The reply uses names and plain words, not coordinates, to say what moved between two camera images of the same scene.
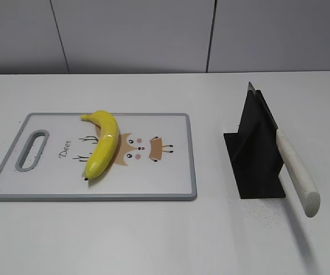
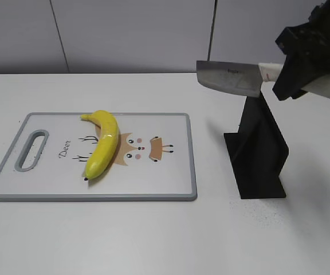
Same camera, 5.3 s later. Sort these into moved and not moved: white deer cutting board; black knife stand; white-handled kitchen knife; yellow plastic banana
Moved: white-handled kitchen knife
Not moved: black knife stand; yellow plastic banana; white deer cutting board
